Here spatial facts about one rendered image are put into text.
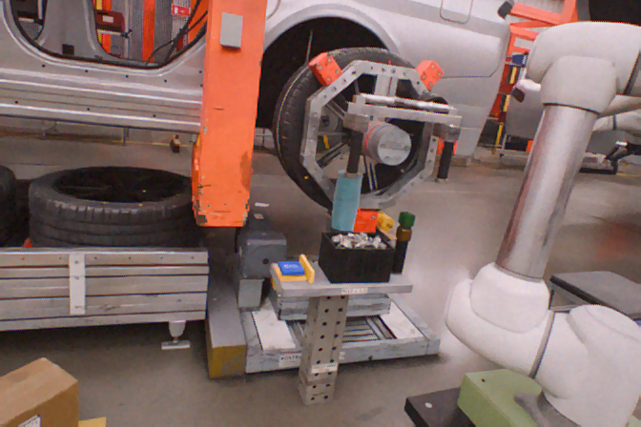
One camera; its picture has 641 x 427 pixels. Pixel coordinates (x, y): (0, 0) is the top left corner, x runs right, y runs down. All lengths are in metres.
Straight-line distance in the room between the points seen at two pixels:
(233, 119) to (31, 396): 0.90
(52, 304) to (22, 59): 0.91
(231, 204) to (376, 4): 1.15
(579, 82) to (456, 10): 1.36
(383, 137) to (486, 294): 0.65
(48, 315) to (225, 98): 0.93
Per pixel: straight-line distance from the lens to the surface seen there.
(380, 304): 1.90
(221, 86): 1.35
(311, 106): 1.48
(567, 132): 1.00
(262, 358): 1.62
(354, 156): 1.32
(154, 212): 1.66
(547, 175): 1.00
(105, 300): 1.66
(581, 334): 1.03
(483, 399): 1.16
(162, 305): 1.66
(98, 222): 1.67
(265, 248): 1.67
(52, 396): 1.37
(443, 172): 1.50
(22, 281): 1.66
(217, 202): 1.42
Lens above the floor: 1.03
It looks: 14 degrees down
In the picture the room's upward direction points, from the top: 8 degrees clockwise
